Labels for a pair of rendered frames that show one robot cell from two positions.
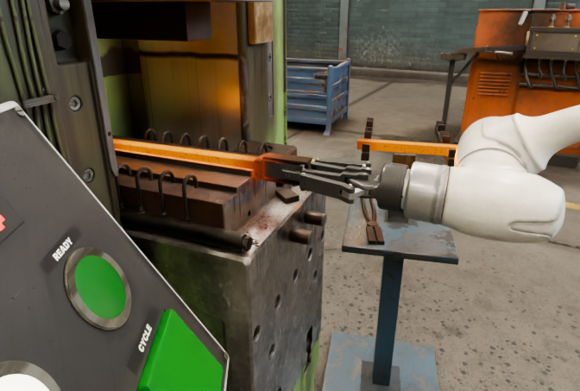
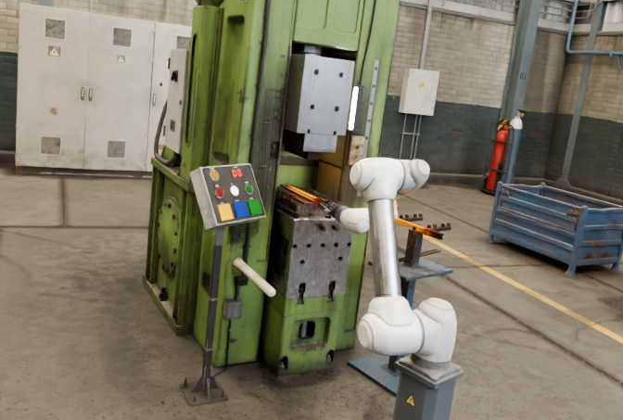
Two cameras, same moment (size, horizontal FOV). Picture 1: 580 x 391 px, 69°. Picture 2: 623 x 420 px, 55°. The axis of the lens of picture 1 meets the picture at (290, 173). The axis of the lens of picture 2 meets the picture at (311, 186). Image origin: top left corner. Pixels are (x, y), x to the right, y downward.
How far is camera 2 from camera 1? 2.65 m
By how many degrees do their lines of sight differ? 38
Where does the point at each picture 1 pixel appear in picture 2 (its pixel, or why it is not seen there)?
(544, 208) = (354, 220)
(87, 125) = (272, 174)
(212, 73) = (335, 172)
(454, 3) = not seen: outside the picture
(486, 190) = (347, 213)
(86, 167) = (269, 184)
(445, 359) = not seen: hidden behind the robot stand
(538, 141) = not seen: hidden behind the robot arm
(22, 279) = (240, 181)
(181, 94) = (326, 178)
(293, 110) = (542, 242)
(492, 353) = (476, 397)
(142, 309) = (253, 196)
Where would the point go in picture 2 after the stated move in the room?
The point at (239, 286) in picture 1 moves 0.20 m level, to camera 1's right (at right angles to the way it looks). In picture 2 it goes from (292, 227) to (321, 237)
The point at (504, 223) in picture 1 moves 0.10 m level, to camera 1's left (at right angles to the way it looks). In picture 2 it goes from (347, 222) to (330, 217)
